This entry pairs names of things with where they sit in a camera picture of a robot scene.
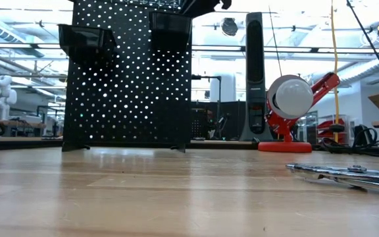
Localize black adapter cable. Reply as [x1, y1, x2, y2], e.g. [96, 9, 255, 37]
[317, 126, 379, 157]

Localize red desk lamp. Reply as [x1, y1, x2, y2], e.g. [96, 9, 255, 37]
[257, 72, 341, 153]

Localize black upright block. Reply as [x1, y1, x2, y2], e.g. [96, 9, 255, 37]
[353, 124, 370, 146]

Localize white humanoid robot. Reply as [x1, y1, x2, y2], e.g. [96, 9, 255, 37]
[0, 74, 18, 121]

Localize black aluminium rig frame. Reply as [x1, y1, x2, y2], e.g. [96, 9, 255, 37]
[0, 138, 379, 158]

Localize yellow cord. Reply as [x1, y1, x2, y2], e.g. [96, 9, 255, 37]
[330, 0, 340, 143]

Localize black pegboard bin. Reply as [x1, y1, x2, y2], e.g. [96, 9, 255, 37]
[149, 11, 193, 53]
[57, 23, 117, 66]

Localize red cabinet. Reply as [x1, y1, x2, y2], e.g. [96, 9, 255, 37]
[317, 118, 345, 145]

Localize long wooden bench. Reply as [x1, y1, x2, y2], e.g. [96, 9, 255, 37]
[0, 118, 47, 130]

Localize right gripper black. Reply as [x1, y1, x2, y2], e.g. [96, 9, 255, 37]
[178, 0, 232, 18]

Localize white light bulb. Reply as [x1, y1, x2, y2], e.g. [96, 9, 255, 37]
[274, 78, 315, 117]

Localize black angled stand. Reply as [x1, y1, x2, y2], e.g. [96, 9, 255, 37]
[191, 74, 223, 115]

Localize thin black pole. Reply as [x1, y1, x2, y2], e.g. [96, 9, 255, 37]
[345, 0, 379, 99]

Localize thin black wire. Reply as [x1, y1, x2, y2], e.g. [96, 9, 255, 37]
[268, 5, 284, 78]

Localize white wire ring tool rack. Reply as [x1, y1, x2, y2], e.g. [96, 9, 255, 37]
[123, 0, 181, 10]

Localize black tower heater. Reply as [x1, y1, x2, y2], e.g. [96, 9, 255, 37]
[240, 11, 274, 142]

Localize black perforated pegboard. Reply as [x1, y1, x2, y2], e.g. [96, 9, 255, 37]
[61, 0, 193, 154]

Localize white round pillar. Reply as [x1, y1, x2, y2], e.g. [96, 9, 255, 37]
[209, 72, 237, 103]

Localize black-handled silver pliers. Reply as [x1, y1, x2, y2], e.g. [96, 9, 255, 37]
[286, 163, 379, 192]

